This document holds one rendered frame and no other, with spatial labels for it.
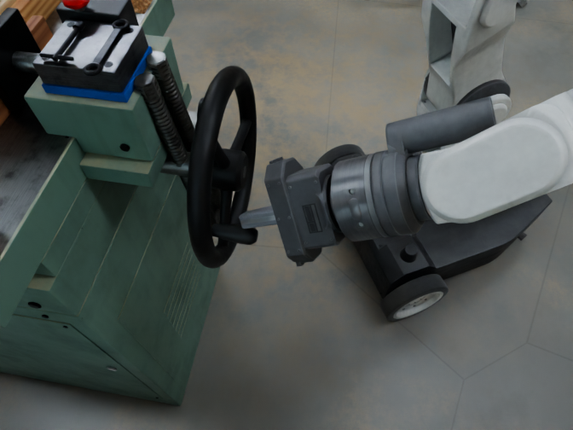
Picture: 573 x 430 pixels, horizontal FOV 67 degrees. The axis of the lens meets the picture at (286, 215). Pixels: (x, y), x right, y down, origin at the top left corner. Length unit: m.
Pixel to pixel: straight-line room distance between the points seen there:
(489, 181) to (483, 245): 1.05
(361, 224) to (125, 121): 0.30
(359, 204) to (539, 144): 0.16
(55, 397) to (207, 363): 0.43
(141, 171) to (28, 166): 0.13
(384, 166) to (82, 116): 0.36
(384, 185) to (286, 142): 1.38
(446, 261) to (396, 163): 0.96
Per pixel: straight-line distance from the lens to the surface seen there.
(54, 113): 0.59
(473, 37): 0.88
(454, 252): 1.38
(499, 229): 1.48
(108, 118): 0.55
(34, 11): 0.82
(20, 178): 0.60
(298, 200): 0.46
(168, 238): 0.95
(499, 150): 0.38
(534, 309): 1.60
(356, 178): 0.42
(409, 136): 0.43
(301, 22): 2.42
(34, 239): 0.57
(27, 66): 0.65
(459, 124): 0.42
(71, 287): 0.66
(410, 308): 1.41
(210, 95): 0.53
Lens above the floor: 1.30
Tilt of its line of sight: 57 degrees down
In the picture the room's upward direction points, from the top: straight up
